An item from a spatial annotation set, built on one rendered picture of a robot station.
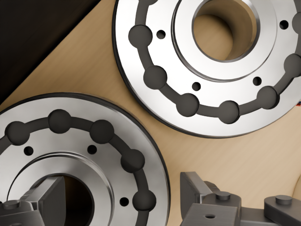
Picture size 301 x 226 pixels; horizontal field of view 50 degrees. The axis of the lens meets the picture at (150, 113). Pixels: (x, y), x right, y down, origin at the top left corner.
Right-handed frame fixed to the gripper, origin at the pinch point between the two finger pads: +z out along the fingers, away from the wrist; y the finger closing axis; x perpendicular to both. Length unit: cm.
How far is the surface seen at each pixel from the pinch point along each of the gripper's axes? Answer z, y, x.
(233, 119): 1.8, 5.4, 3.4
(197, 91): 1.5, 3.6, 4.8
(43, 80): 4.7, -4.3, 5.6
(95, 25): 4.7, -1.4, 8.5
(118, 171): 1.5, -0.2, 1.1
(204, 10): 3.5, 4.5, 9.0
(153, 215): 1.5, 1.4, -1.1
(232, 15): 3.2, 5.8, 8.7
